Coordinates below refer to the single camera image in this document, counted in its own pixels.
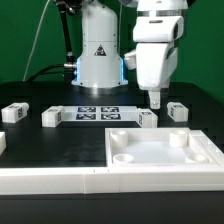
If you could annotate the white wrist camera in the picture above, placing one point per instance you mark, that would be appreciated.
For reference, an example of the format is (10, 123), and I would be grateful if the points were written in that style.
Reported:
(158, 29)

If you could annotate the white square table top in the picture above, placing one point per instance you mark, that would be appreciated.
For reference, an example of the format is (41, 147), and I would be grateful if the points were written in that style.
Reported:
(160, 147)

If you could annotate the white U-shaped obstacle fence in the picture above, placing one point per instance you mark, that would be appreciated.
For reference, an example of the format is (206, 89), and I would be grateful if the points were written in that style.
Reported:
(110, 179)

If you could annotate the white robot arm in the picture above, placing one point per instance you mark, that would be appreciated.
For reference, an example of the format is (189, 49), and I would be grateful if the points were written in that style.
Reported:
(100, 67)

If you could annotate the white sheet with markers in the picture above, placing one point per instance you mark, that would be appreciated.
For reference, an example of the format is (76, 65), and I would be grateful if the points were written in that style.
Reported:
(95, 113)

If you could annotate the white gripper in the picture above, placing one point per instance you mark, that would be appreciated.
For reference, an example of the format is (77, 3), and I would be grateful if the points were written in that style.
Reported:
(154, 64)

